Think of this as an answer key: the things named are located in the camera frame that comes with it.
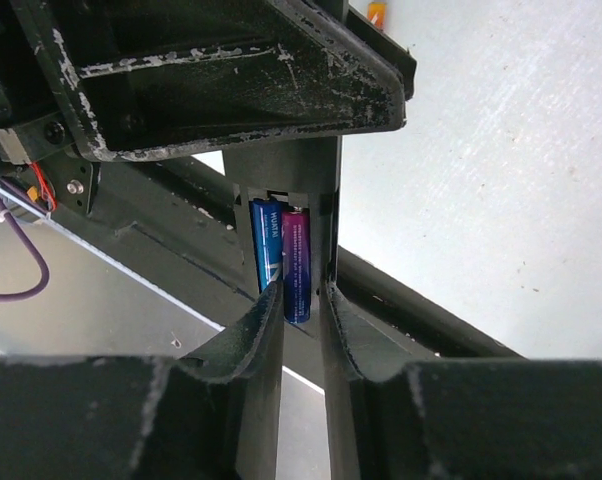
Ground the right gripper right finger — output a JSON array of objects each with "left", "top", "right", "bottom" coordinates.
[{"left": 320, "top": 284, "right": 602, "bottom": 479}]

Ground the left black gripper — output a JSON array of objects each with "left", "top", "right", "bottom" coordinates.
[{"left": 0, "top": 1, "right": 100, "bottom": 216}]

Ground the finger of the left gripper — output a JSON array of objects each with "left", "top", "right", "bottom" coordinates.
[{"left": 50, "top": 1, "right": 417, "bottom": 162}]

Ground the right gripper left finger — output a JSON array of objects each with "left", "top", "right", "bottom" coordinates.
[{"left": 0, "top": 283, "right": 283, "bottom": 479}]

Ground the black remote control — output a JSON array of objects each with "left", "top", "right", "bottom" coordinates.
[{"left": 223, "top": 137, "right": 342, "bottom": 347}]

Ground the purple blue battery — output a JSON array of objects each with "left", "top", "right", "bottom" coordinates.
[{"left": 282, "top": 208, "right": 311, "bottom": 324}]

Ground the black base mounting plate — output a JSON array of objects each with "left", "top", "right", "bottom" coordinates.
[{"left": 45, "top": 155, "right": 511, "bottom": 358}]

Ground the red battery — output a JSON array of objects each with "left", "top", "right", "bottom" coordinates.
[{"left": 366, "top": 0, "right": 388, "bottom": 31}]

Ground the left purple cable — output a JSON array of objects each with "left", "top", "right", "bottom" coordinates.
[{"left": 0, "top": 184, "right": 51, "bottom": 303}]

